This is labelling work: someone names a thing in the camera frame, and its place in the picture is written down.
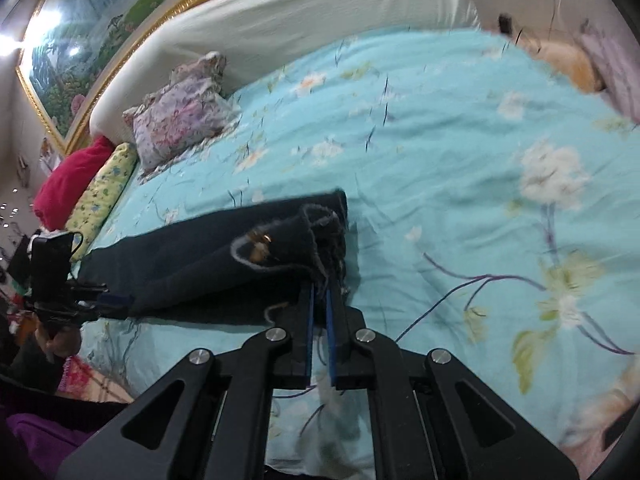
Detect white striped headboard cushion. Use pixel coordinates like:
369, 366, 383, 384
89, 0, 480, 144

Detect purple floral pillow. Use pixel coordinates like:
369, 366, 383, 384
122, 51, 241, 174

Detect yellow floral bolster pillow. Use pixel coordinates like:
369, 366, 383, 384
65, 143, 138, 262

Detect light blue floral bedsheet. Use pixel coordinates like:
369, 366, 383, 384
94, 29, 639, 478

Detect black charger with cable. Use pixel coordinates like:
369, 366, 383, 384
498, 13, 524, 44

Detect left hand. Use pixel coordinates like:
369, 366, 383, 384
36, 321, 82, 360

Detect red blanket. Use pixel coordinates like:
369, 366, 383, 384
34, 136, 115, 231

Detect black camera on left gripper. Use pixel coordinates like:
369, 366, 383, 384
27, 231, 75, 308

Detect gold framed landscape painting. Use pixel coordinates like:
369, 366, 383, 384
16, 0, 207, 155

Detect black pants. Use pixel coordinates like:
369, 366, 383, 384
78, 188, 348, 325

